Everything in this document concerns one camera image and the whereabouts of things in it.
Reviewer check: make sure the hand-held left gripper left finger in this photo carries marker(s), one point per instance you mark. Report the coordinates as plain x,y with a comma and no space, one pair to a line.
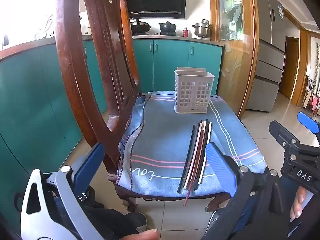
90,167

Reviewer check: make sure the silver refrigerator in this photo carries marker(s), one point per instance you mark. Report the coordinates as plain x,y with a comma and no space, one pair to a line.
267,67

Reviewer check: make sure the red bottle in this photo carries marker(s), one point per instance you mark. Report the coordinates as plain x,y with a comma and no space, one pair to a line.
185,33

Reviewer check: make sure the teal base cabinets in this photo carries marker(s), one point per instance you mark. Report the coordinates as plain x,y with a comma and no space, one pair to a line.
170,65

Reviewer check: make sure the carved wooden chair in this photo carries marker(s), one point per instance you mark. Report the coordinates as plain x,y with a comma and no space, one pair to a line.
75,67

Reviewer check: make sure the black clay pot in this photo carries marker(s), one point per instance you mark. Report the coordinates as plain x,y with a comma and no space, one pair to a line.
168,27

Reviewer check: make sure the person's right leg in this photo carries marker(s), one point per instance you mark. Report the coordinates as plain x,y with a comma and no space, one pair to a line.
252,217

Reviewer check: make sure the white plastic utensil basket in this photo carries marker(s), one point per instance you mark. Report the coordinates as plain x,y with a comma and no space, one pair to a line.
185,80

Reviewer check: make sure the dark grey chopstick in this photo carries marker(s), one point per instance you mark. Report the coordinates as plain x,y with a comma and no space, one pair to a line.
187,157

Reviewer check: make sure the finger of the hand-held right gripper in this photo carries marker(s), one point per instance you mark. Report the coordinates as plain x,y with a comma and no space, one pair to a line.
282,135
307,122

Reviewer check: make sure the gas stove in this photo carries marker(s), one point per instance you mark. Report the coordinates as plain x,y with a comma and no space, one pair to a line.
150,33

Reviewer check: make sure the steel stockpot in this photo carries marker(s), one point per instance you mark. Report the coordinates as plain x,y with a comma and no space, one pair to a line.
202,30

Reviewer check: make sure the bundle of mixed chopsticks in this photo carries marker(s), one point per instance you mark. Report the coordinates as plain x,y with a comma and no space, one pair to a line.
200,142

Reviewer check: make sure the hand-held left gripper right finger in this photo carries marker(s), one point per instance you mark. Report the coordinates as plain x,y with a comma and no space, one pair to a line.
220,167

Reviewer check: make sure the person's left hand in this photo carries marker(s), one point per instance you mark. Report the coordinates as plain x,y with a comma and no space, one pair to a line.
145,235

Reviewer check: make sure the green garland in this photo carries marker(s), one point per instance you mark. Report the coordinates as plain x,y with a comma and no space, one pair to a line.
318,57

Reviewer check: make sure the dish rack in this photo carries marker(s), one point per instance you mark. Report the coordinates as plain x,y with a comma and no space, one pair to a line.
45,33

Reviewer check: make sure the person's right hand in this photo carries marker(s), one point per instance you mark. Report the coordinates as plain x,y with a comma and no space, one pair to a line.
298,203

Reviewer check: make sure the rack with pink clothes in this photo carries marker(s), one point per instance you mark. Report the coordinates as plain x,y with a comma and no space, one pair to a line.
312,102

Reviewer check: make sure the bright window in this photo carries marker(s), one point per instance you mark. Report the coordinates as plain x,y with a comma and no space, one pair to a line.
25,5

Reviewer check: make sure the wood-framed glass sliding door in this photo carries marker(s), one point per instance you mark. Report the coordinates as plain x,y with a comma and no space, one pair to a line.
232,55

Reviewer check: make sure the blue striped towel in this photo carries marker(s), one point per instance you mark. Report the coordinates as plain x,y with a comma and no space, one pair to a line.
162,142

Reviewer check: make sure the person's left leg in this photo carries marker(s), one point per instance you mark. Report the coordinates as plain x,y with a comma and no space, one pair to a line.
110,220

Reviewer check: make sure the brown wooden door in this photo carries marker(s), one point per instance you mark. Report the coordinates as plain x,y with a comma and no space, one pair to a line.
290,67

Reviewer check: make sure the person's leg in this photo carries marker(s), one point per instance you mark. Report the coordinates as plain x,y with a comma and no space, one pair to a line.
110,220
252,217

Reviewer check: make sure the black wok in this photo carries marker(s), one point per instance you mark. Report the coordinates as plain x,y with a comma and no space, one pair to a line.
141,27

